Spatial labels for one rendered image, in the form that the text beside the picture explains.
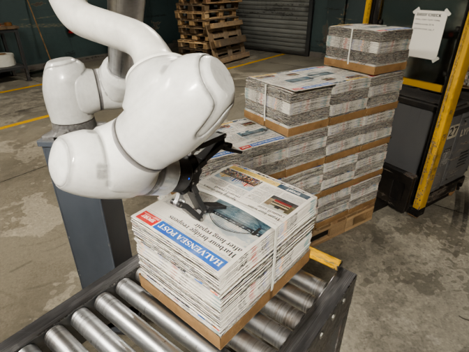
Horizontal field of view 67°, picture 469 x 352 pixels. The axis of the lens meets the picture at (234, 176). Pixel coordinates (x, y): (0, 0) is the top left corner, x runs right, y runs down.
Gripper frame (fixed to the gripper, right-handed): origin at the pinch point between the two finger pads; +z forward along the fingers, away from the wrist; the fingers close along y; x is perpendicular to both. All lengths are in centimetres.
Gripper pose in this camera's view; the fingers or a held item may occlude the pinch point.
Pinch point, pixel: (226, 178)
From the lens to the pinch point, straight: 83.4
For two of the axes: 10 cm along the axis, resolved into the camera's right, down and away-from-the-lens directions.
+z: 5.5, 0.6, 8.3
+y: -2.8, 9.5, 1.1
